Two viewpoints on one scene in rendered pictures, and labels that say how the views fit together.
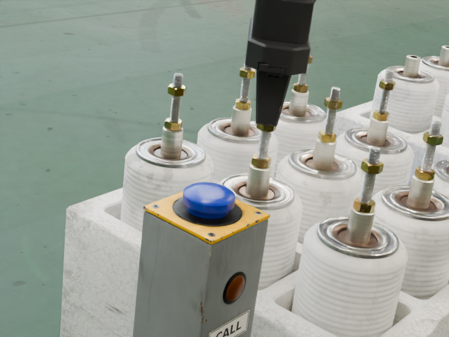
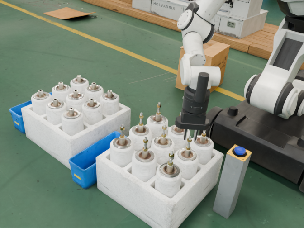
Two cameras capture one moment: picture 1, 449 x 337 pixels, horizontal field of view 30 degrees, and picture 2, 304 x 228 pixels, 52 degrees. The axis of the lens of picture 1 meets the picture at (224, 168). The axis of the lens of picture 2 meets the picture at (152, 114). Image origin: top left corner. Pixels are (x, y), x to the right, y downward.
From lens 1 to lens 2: 1.36 m
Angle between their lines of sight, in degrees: 78
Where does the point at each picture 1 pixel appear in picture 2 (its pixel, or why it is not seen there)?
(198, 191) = (241, 150)
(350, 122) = (76, 139)
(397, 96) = (80, 121)
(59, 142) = not seen: outside the picture
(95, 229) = (180, 200)
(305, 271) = (206, 154)
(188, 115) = not seen: outside the picture
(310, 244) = (206, 149)
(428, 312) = not seen: hidden behind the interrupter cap
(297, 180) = (172, 148)
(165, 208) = (243, 158)
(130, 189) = (177, 184)
